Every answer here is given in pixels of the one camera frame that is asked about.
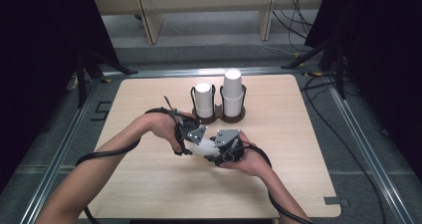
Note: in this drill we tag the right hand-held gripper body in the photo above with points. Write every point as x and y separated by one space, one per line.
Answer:
229 144

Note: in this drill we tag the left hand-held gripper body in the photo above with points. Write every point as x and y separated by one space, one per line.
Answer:
195 132

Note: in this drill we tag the single white paper cup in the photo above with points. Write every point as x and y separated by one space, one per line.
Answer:
205 147

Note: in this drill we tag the dark brown double cup holder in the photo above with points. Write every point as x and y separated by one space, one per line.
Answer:
217 116

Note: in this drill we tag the person's right hand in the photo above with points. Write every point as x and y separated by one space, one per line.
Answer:
250 162

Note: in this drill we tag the person's left hand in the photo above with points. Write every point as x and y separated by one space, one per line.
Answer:
164 127

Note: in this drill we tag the short white paper cup stack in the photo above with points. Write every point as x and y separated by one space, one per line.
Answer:
203 99

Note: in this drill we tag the tall white paper cup stack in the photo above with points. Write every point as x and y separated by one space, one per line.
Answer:
232 94

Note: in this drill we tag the grey tape strip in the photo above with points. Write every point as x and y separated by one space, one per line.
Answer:
335 201

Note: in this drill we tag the black tripod stand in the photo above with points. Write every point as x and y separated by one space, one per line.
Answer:
86 68
331 51

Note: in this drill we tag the light wooden shelf unit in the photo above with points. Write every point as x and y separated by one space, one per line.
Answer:
205 0

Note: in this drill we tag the dark curtain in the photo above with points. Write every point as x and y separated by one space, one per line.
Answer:
384 68
40 68

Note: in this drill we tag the metal floor rail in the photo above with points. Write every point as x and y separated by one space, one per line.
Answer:
368 154
56 161

